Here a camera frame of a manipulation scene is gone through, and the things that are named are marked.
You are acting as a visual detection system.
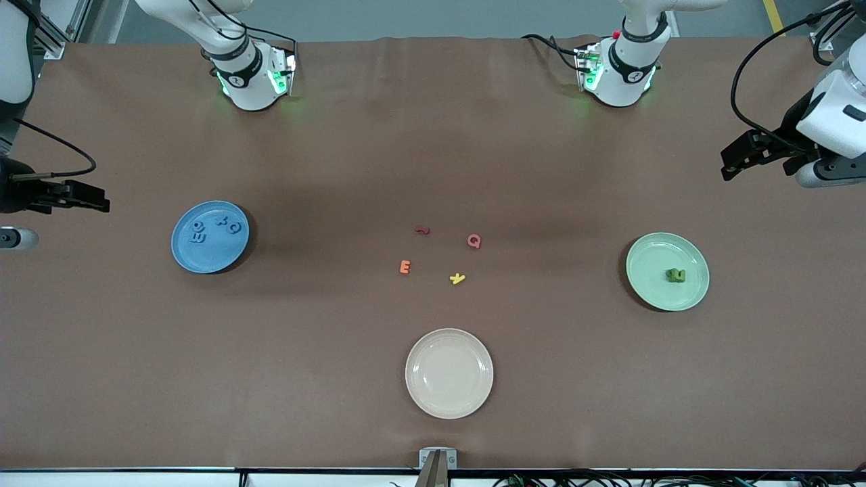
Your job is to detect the brown table cover sheet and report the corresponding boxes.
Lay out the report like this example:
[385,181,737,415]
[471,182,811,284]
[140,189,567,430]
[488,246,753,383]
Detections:
[0,35,866,471]

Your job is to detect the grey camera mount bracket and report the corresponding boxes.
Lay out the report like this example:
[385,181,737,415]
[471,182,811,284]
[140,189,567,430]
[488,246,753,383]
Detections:
[414,448,458,487]

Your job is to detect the silver aluminium frame profile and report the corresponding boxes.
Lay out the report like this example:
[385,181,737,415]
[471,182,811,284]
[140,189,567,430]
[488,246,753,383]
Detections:
[808,0,854,51]
[30,0,92,58]

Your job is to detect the black right arm base cable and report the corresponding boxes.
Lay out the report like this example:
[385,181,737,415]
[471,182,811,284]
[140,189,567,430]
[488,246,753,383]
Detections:
[230,27,298,58]

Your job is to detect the white table edge rail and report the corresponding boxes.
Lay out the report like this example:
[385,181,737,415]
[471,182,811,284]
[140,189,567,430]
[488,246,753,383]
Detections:
[0,468,866,487]

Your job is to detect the black left arm base cable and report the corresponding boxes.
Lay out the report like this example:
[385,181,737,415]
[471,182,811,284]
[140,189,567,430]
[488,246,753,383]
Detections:
[521,32,584,74]

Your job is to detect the light green plate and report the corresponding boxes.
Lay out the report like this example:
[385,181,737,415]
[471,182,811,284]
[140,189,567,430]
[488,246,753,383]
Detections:
[625,232,710,312]

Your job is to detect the black arm base cable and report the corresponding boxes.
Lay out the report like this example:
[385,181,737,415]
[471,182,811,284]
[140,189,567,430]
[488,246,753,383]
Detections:
[521,32,584,74]
[230,27,298,58]

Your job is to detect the beige plate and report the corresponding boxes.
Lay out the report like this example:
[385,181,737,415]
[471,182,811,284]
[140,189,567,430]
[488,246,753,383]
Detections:
[405,328,495,420]

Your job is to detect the blue plate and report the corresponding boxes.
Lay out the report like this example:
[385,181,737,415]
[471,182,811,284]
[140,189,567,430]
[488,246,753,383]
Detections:
[171,200,250,275]

